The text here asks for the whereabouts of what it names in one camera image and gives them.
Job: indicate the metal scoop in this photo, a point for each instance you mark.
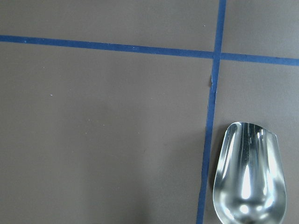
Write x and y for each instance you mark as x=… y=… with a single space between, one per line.
x=249 y=185

